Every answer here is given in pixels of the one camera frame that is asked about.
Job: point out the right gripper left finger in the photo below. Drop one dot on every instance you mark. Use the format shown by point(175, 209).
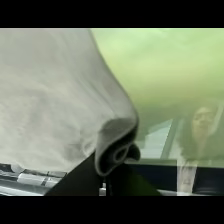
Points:
point(80, 181)

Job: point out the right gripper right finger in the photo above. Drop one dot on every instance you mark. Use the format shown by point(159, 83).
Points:
point(130, 183)

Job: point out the grey garment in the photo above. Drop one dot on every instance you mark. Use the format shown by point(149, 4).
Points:
point(56, 100)

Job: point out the person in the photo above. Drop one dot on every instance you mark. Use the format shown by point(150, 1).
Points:
point(200, 140)

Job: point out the silver frame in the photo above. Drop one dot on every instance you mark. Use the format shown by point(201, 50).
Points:
point(30, 181)

